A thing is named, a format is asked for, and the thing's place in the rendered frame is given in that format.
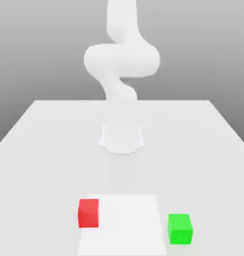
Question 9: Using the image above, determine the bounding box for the small red cube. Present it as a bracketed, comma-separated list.
[77, 198, 100, 229]

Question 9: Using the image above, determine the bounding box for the small green cube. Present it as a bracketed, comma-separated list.
[167, 213, 194, 245]

